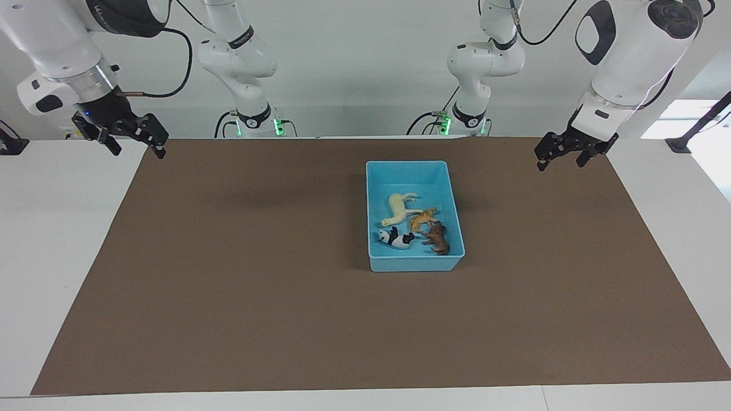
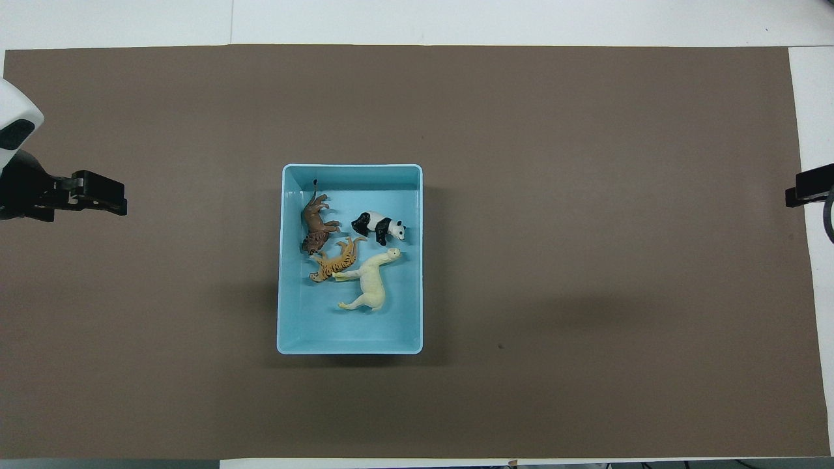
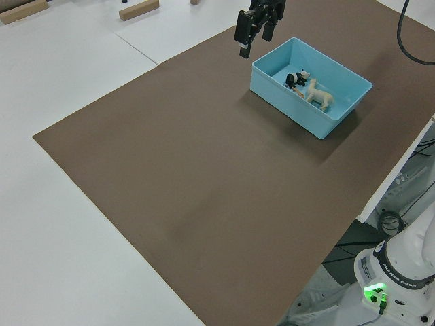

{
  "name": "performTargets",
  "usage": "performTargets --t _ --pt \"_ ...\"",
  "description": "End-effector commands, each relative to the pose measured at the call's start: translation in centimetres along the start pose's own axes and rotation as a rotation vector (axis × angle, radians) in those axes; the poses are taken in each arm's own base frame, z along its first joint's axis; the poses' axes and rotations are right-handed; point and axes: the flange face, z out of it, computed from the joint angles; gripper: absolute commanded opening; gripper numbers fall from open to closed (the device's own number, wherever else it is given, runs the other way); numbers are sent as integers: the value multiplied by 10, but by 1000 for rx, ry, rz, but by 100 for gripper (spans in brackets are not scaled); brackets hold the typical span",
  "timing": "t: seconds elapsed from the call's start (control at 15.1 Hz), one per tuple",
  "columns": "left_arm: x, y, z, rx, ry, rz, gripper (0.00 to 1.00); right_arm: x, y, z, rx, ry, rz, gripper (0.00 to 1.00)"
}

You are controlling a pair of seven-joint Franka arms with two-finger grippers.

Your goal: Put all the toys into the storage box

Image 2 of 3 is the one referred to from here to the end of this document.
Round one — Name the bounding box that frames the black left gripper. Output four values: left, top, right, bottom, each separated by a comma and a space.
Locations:
0, 149, 128, 223

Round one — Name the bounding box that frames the brown lion toy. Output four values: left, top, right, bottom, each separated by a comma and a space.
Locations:
300, 179, 341, 256

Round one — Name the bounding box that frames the orange tiger toy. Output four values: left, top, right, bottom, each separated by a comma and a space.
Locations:
309, 236, 367, 283

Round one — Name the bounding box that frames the black white panda toy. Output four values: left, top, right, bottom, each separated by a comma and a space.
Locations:
351, 210, 407, 246

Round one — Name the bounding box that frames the cream llama toy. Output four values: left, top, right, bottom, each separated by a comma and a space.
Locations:
333, 248, 403, 312

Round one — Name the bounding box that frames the blue plastic storage box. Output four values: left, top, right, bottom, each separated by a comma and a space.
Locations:
277, 163, 424, 356

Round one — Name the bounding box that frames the brown table mat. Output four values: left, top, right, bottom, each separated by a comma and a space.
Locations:
0, 44, 831, 461

